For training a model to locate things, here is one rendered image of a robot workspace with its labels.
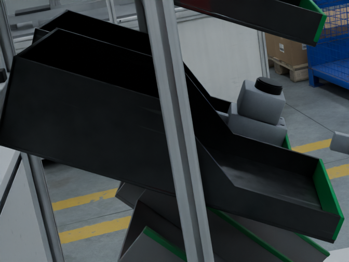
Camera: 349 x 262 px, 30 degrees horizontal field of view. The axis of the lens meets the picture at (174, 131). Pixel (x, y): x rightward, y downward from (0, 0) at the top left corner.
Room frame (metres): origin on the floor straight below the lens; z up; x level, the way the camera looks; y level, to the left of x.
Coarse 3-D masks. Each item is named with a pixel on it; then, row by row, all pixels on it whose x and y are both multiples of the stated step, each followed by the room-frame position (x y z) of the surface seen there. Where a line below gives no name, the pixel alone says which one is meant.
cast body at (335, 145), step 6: (336, 132) 0.68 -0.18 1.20; (336, 138) 0.67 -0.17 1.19; (342, 138) 0.67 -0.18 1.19; (348, 138) 0.67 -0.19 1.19; (330, 144) 0.68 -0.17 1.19; (336, 144) 0.67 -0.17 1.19; (342, 144) 0.67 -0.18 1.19; (348, 144) 0.67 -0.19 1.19; (336, 150) 0.67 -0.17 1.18; (342, 150) 0.67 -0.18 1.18; (348, 150) 0.67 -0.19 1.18
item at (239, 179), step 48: (48, 48) 0.59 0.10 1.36; (96, 48) 0.61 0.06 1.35; (48, 96) 0.49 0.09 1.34; (96, 96) 0.48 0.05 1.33; (144, 96) 0.48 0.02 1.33; (192, 96) 0.60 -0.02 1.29; (0, 144) 0.49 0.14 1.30; (48, 144) 0.49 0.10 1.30; (96, 144) 0.48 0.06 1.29; (144, 144) 0.48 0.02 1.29; (240, 144) 0.60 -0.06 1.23; (240, 192) 0.47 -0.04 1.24; (288, 192) 0.54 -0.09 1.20
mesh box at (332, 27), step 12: (312, 0) 5.01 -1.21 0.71; (324, 0) 4.81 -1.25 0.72; (336, 0) 4.63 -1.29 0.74; (348, 0) 4.45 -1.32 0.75; (324, 12) 4.83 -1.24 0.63; (336, 12) 4.64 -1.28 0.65; (348, 12) 4.46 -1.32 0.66; (324, 24) 4.84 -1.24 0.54; (336, 24) 4.66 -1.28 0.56; (348, 24) 4.48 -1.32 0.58; (324, 36) 4.86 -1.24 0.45; (336, 36) 4.67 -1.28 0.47; (348, 36) 4.49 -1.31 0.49; (312, 48) 5.09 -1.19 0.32; (324, 48) 4.88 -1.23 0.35; (336, 48) 4.69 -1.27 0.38; (348, 48) 4.50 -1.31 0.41; (312, 60) 5.11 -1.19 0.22; (324, 60) 4.89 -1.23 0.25; (336, 60) 4.70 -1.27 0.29; (348, 60) 4.51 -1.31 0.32; (312, 72) 5.09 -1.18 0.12; (324, 72) 4.91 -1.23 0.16; (336, 72) 4.72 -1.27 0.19; (348, 72) 4.53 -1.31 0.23; (312, 84) 5.12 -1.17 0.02; (324, 84) 5.10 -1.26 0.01; (336, 84) 4.71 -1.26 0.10; (348, 84) 4.52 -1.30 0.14
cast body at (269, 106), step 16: (256, 80) 0.69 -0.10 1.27; (272, 80) 0.69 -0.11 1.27; (240, 96) 0.68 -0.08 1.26; (256, 96) 0.66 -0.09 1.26; (272, 96) 0.66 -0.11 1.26; (240, 112) 0.67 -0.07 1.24; (256, 112) 0.66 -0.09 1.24; (272, 112) 0.66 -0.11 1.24; (240, 128) 0.67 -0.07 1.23; (256, 128) 0.66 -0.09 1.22; (272, 128) 0.66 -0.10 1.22; (272, 144) 0.66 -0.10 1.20
